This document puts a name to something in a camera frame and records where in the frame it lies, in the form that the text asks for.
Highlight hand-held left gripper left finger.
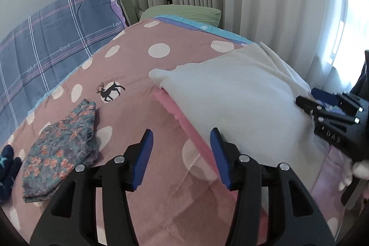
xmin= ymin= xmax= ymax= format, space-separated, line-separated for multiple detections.
xmin=30 ymin=128 xmax=154 ymax=246

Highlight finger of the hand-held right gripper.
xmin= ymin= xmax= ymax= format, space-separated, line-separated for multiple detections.
xmin=295 ymin=95 xmax=361 ymax=128
xmin=311 ymin=87 xmax=369 ymax=117

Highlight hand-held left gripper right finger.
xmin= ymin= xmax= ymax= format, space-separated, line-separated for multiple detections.
xmin=209 ymin=127 xmax=335 ymax=246

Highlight pale grey-green t-shirt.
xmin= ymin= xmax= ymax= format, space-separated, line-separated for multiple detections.
xmin=148 ymin=43 xmax=329 ymax=192

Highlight person's right hand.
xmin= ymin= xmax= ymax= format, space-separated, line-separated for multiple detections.
xmin=339 ymin=159 xmax=369 ymax=192

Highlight folded pink garment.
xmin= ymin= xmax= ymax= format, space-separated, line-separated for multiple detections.
xmin=153 ymin=89 xmax=355 ymax=207

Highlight folded floral cloth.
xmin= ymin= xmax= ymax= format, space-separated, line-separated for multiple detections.
xmin=21 ymin=98 xmax=100 ymax=203

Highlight pink polka-dot deer blanket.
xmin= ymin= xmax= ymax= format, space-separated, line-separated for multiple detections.
xmin=0 ymin=17 xmax=346 ymax=246

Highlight navy star-print garment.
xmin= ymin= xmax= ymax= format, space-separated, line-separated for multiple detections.
xmin=0 ymin=145 xmax=22 ymax=205

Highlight green pillow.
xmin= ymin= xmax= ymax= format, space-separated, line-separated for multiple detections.
xmin=140 ymin=4 xmax=222 ymax=29
xmin=117 ymin=0 xmax=142 ymax=26

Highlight blue plaid pillow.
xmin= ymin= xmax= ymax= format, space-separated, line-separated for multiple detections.
xmin=0 ymin=0 xmax=129 ymax=137

